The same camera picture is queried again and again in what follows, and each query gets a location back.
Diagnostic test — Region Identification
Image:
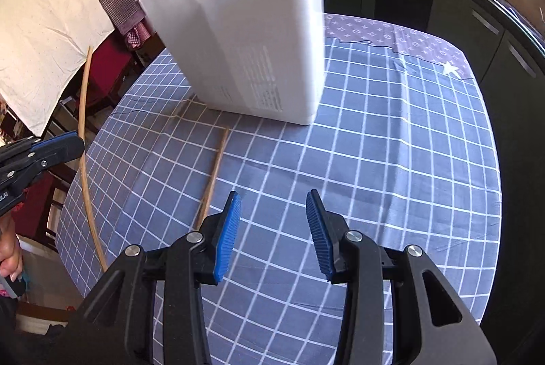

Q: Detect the white hanging sheet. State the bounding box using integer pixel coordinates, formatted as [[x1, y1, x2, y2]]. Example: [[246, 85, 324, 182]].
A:
[[0, 0, 118, 138]]

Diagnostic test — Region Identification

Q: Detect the purple patterned cloth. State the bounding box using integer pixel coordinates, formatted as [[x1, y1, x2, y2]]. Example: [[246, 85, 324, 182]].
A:
[[321, 13, 473, 80]]

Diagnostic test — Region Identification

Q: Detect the red seat wooden chair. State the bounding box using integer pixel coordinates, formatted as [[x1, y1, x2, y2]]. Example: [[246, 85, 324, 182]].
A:
[[85, 37, 143, 104]]

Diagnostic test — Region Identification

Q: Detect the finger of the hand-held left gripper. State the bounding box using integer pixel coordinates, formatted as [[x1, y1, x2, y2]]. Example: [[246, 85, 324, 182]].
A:
[[0, 131, 84, 156], [0, 150, 84, 195]]

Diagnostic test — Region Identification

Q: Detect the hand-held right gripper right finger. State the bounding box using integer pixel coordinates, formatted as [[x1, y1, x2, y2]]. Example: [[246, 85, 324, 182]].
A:
[[305, 189, 498, 365]]

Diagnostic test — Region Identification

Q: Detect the wooden chopstick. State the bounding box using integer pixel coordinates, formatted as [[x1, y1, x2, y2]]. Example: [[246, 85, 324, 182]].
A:
[[78, 46, 108, 273], [193, 127, 231, 232]]

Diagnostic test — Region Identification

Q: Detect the blue plaid tablecloth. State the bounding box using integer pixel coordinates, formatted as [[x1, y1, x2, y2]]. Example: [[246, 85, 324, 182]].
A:
[[55, 12, 503, 365]]

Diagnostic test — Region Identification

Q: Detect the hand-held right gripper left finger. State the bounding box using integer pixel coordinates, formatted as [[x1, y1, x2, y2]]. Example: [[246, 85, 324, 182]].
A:
[[64, 190, 243, 365]]

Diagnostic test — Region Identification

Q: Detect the person's left hand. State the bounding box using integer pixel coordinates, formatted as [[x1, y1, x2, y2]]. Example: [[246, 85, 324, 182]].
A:
[[0, 215, 25, 285]]

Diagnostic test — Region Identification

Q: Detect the white plastic utensil holder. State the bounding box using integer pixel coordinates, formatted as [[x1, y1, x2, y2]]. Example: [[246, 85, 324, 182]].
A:
[[136, 0, 326, 126]]

